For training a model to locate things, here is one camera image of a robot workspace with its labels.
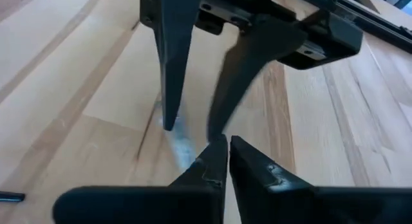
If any black aluminium rig frame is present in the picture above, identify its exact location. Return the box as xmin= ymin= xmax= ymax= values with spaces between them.
xmin=289 ymin=0 xmax=412 ymax=54

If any silver combination wrench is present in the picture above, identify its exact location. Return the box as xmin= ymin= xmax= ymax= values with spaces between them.
xmin=154 ymin=100 xmax=207 ymax=170

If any small black peg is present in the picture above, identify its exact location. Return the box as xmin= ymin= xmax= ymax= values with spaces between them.
xmin=0 ymin=191 xmax=26 ymax=203

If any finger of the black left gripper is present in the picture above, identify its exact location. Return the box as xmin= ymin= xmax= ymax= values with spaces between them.
xmin=140 ymin=0 xmax=202 ymax=132
xmin=206 ymin=16 xmax=308 ymax=143

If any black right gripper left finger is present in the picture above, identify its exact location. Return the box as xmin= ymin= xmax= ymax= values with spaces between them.
xmin=53 ymin=133 xmax=229 ymax=224

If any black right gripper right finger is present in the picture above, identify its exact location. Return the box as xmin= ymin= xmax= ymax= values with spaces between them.
xmin=229 ymin=135 xmax=412 ymax=224

